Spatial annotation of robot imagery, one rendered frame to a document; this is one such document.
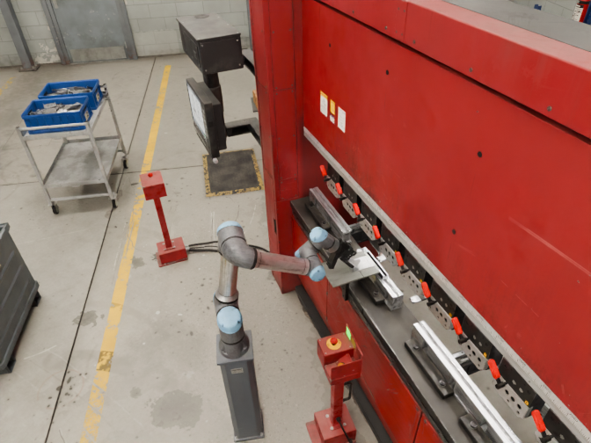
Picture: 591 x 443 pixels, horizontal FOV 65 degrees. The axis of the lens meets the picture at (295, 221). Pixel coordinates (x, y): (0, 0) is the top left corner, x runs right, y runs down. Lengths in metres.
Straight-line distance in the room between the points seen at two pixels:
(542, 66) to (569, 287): 0.58
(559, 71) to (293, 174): 2.02
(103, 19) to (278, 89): 6.50
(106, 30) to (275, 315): 6.59
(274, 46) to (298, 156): 0.71
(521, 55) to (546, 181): 0.33
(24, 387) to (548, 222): 3.24
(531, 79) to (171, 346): 2.85
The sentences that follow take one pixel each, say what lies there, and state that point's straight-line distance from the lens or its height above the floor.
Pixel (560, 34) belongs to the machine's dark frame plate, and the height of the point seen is 2.30.
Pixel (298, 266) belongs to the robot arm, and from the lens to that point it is 2.07.
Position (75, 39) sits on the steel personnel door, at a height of 0.41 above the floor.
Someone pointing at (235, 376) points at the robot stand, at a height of 0.64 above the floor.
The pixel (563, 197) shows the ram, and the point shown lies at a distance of 1.35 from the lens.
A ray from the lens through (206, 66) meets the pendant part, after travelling 2.71.
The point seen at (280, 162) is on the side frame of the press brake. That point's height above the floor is 1.19.
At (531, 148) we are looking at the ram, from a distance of 1.38.
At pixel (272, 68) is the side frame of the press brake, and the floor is 1.78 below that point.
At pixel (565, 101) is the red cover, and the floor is 2.22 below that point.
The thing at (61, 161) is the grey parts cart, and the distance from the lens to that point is 5.31.
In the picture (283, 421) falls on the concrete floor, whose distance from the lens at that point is 3.05.
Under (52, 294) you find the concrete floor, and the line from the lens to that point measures 4.20.
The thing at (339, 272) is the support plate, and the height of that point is 1.00.
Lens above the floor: 2.67
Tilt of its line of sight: 38 degrees down
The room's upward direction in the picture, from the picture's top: 2 degrees counter-clockwise
